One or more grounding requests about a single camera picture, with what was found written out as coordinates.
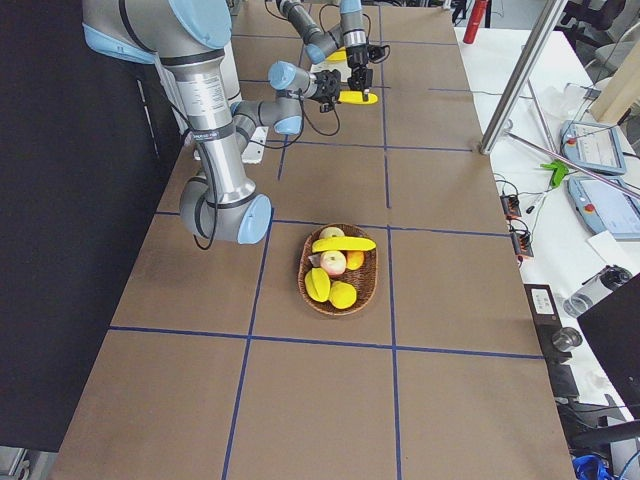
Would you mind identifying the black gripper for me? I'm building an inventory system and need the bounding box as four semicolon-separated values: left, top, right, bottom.
346;44;373;100
312;70;341;113

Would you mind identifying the yellow banana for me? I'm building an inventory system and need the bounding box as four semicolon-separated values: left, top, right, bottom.
326;48;347;62
312;236;377;253
338;90;379;105

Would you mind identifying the woven wicker basket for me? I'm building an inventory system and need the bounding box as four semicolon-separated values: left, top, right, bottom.
297;223;378;316

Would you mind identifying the white bear tray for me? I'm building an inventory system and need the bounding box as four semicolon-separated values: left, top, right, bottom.
310;60;351;84

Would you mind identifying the red cylinder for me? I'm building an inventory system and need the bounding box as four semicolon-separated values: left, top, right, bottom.
463;0;489;44

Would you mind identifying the orange fruit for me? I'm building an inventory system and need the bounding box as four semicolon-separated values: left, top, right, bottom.
346;250;365;271

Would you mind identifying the yellow starfruit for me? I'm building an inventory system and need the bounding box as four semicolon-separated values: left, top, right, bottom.
304;268;331;303

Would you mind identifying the orange circuit board far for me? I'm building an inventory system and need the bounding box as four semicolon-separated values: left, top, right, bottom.
500;194;522;220

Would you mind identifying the orange circuit board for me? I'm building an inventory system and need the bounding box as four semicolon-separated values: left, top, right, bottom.
500;194;522;220
509;227;534;260

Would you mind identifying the long metal reacher grabber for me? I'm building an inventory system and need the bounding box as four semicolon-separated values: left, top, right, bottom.
527;80;559;154

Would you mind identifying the yellow lemon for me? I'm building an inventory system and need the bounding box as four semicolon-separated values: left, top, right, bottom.
329;281;357;310

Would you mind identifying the orange circuit board near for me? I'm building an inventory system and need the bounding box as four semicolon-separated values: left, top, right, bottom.
509;227;534;260

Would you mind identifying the far blue teach pendant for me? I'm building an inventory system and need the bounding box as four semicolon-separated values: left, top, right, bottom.
560;120;627;175

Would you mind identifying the blue teach pendant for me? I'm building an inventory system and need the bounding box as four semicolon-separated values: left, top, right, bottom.
567;176;639;241
560;120;627;175

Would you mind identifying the near blue teach pendant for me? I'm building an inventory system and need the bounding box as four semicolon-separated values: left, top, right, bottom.
567;176;639;241

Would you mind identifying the clear water bottle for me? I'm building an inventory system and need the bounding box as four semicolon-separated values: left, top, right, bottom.
563;265;632;318

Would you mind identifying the black monitor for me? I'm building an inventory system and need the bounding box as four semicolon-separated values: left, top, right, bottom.
578;283;639;420

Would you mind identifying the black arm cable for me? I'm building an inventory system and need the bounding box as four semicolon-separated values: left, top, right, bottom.
264;87;346;151
269;0;374;41

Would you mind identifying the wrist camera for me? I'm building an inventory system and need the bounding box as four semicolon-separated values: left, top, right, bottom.
367;44;391;64

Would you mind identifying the white pedestal base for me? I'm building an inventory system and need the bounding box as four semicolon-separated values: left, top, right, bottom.
189;44;271;166

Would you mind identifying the aluminium frame post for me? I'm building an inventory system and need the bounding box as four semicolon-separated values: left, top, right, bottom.
479;0;568;155

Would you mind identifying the green handled reacher grabber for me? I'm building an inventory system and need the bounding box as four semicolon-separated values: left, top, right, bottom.
504;119;640;201

